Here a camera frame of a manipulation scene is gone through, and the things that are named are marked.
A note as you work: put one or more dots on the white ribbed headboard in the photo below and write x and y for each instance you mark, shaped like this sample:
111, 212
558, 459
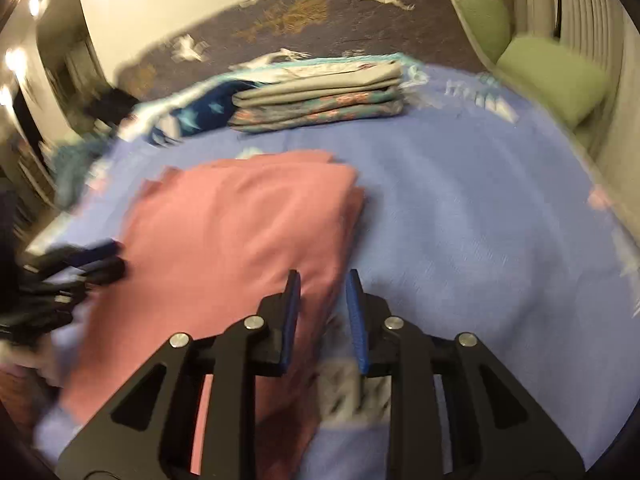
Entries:
590, 10

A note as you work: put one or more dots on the teal cloth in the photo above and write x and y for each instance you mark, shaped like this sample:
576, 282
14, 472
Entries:
80, 175

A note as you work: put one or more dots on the grey folded garment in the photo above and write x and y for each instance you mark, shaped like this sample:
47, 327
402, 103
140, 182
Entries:
325, 82

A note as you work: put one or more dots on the light blue printed blanket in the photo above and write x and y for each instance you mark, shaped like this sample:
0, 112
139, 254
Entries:
475, 220

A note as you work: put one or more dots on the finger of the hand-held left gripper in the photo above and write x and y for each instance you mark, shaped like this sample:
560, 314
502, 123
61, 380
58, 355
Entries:
95, 251
102, 272

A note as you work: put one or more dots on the floral folded garment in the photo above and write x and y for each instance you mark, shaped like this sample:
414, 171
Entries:
325, 117
350, 100

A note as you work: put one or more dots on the stack of folded clothes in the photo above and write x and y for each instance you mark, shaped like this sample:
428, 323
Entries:
200, 110

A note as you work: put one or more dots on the pink garment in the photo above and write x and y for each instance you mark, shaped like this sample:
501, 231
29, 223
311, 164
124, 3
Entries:
225, 240

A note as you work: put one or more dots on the dark grey deer print bedspread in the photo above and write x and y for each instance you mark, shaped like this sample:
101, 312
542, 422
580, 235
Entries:
320, 35

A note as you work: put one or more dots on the green pillow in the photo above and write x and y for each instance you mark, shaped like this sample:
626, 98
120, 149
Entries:
555, 80
482, 20

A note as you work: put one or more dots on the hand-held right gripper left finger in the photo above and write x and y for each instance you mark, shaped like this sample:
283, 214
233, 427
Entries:
290, 325

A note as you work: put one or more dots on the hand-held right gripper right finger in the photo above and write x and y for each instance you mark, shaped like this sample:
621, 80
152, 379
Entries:
357, 325

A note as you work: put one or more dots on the dark cloth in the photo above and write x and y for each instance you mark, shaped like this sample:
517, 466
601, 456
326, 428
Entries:
115, 107

